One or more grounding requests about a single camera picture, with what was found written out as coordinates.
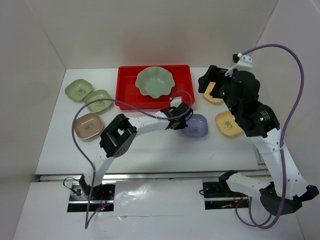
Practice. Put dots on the near green square plate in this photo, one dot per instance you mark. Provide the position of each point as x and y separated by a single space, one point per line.
100 105

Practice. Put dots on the purple square plate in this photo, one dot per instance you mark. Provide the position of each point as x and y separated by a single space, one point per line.
197 127

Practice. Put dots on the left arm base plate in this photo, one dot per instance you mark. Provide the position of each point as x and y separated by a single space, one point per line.
103 200

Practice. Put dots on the brown square plate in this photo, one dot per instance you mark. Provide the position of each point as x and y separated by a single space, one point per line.
88 126

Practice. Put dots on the far green square plate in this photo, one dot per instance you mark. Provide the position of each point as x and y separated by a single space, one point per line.
78 90

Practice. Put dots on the large green scalloped bowl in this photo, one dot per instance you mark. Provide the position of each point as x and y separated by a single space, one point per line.
155 82

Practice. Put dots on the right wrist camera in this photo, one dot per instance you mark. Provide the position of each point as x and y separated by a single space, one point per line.
242 63

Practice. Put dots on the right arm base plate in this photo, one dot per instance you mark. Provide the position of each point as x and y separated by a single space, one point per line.
215 198

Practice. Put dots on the green square plate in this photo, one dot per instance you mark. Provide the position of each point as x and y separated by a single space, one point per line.
100 105
78 90

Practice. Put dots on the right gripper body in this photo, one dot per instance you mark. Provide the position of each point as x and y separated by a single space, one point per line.
224 88

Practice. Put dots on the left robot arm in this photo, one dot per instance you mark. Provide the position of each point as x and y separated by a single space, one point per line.
117 137

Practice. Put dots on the red plastic bin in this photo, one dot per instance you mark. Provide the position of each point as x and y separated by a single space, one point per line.
126 90

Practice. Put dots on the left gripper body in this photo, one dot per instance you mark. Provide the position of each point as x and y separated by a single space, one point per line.
181 124

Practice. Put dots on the front aluminium rail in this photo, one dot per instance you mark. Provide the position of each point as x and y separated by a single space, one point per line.
263 172

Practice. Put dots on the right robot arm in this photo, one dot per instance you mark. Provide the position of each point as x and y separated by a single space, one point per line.
288 189

